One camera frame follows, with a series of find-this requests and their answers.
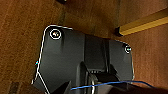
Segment white table with items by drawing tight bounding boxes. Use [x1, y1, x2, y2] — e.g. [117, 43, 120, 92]
[115, 8, 168, 37]

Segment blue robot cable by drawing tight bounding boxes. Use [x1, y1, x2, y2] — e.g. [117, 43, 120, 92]
[70, 80, 155, 91]

